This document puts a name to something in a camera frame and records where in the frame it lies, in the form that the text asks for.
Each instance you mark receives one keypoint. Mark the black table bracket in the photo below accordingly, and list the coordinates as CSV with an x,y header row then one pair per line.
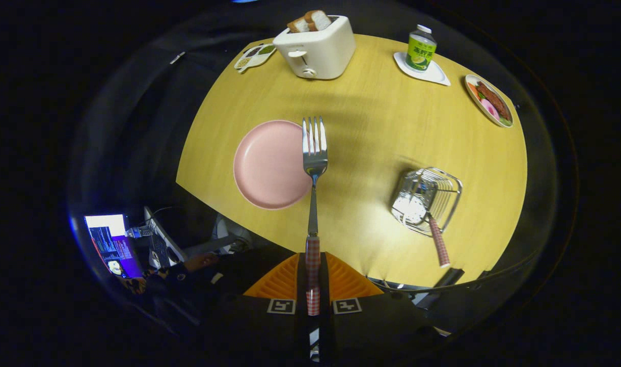
x,y
448,278

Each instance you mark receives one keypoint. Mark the divided white snack dish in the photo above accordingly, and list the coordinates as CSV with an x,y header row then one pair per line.
x,y
254,55

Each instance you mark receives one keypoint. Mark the pink plate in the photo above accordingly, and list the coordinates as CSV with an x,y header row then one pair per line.
x,y
269,168

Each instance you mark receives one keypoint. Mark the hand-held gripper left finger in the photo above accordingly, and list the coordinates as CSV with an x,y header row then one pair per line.
x,y
300,285

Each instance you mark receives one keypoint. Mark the metal strainer basket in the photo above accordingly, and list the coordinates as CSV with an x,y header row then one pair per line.
x,y
450,193

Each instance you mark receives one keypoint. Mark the white coaster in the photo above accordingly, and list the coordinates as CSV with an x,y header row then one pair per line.
x,y
437,77

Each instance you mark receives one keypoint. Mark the lit computer screen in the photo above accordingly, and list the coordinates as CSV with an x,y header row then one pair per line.
x,y
111,244

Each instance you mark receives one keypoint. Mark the green label drink bottle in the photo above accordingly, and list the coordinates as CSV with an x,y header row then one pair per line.
x,y
421,53

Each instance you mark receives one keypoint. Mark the silver cloth clip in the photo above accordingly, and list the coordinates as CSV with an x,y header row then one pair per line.
x,y
177,57

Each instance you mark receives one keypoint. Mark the white plate with food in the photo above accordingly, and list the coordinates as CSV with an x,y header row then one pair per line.
x,y
488,102

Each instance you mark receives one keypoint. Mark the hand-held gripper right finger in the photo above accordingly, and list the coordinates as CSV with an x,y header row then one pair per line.
x,y
326,290

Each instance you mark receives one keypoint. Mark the white toaster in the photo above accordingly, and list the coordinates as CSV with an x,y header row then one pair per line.
x,y
325,51

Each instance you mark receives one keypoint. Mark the grey laptop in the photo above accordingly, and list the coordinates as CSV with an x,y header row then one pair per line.
x,y
162,244

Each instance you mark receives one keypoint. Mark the toast slice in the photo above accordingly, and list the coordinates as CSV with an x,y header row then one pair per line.
x,y
297,25
319,19

